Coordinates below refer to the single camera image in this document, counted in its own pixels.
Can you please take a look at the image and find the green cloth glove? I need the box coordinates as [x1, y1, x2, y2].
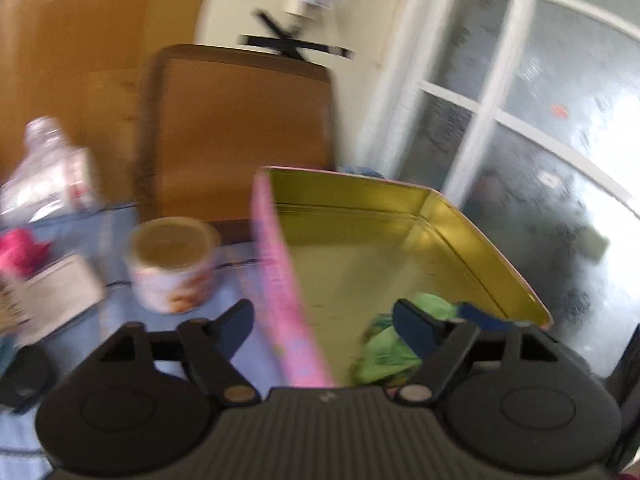
[349, 292, 458, 389]

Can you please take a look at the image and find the white packaged pad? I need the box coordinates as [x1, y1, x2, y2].
[13, 254, 105, 347]

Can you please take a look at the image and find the white peanut can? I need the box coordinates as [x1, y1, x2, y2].
[125, 217, 221, 314]

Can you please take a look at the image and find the pink macaron tin box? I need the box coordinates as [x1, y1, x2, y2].
[252, 167, 553, 387]

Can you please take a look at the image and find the blue striped tablecloth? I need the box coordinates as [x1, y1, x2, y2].
[1, 203, 286, 479]

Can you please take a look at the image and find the plastic bag with paper cups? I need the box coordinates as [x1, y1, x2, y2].
[1, 116, 102, 226]

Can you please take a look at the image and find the brown woven chair back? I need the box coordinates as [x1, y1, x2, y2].
[134, 44, 335, 244]

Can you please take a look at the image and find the black tape cross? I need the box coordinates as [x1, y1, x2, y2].
[238, 9, 354, 62]

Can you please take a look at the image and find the window frame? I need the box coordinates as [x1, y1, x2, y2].
[349, 0, 640, 221]

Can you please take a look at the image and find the wood pattern wall sheet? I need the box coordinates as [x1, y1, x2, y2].
[1, 0, 203, 174]

